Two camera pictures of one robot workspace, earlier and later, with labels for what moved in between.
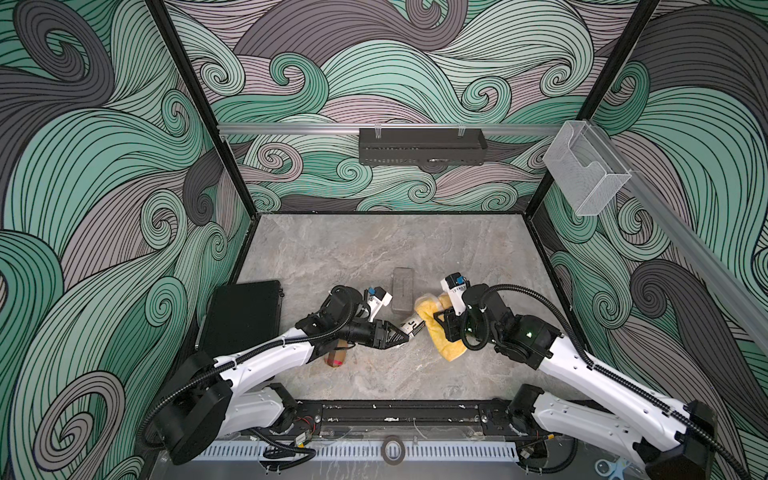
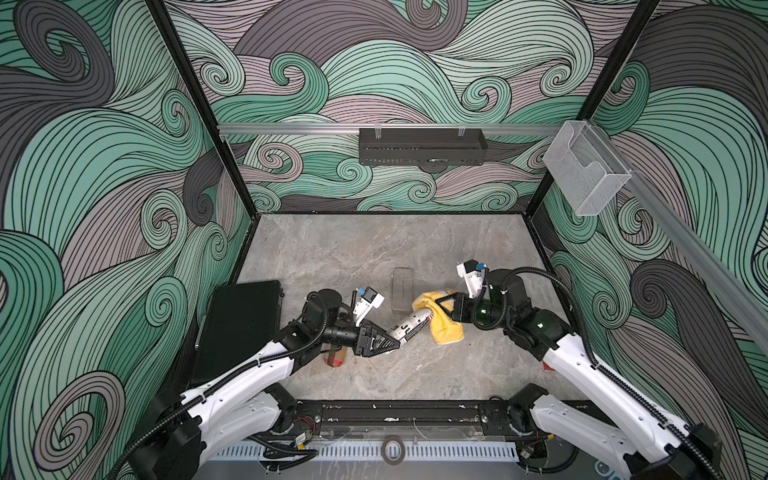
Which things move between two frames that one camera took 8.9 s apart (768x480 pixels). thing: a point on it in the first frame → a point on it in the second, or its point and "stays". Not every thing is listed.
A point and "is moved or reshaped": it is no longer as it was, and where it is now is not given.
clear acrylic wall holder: (585, 170) stays
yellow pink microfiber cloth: (449, 349) is moved or reshaped
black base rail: (403, 417) stays
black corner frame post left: (185, 65) stays
